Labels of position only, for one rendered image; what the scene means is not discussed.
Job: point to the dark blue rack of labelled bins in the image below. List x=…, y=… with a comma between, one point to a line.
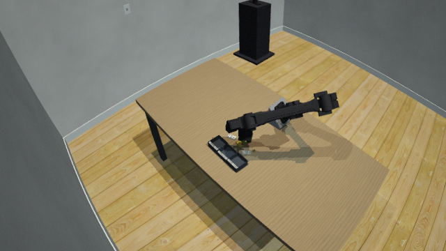
x=229, y=155

